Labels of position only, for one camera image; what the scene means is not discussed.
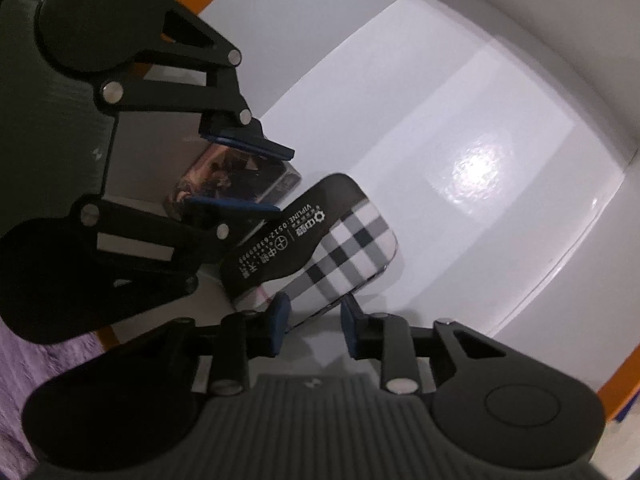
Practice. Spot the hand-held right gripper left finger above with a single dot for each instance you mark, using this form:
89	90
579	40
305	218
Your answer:
279	327

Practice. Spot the purple fuzzy blanket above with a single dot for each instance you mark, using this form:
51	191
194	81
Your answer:
15	410

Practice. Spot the white box with orange rim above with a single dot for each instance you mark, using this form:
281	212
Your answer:
450	110

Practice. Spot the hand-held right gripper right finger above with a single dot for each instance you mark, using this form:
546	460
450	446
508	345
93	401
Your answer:
348	332

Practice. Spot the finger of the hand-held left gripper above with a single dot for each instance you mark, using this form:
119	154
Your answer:
225	206
240	140

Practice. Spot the illustrated card box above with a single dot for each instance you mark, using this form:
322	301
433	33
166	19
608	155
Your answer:
235	175

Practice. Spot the black and plaid case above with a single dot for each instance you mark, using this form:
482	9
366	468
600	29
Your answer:
350	245

